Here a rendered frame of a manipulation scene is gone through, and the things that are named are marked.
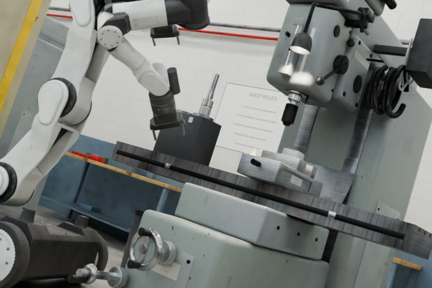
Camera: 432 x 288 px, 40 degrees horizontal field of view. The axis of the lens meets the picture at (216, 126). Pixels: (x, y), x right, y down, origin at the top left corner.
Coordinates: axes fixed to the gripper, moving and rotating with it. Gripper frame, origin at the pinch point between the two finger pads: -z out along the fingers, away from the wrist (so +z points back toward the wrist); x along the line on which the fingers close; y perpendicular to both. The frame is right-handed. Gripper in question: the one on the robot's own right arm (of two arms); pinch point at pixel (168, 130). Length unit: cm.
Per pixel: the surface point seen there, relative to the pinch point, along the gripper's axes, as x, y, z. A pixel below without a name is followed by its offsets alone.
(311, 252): 43, -42, -33
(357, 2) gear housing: 76, 15, 32
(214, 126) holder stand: 17.9, 11.2, -11.5
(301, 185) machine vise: 42, -32, -8
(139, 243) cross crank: -12, -60, 10
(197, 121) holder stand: 11.3, 10.3, -6.7
